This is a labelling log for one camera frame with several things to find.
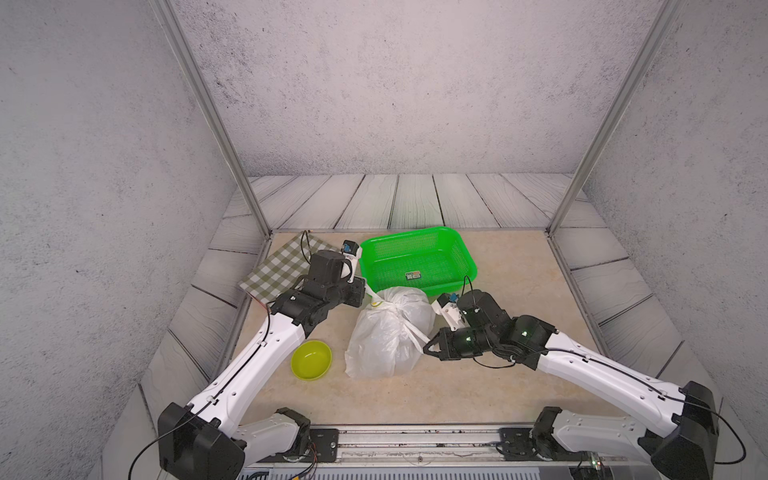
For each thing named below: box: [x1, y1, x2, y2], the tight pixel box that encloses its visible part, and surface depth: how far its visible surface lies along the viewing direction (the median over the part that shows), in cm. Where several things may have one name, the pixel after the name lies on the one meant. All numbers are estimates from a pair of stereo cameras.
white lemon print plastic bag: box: [345, 282, 436, 378], surface depth 74 cm
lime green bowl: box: [290, 340, 333, 381], surface depth 87 cm
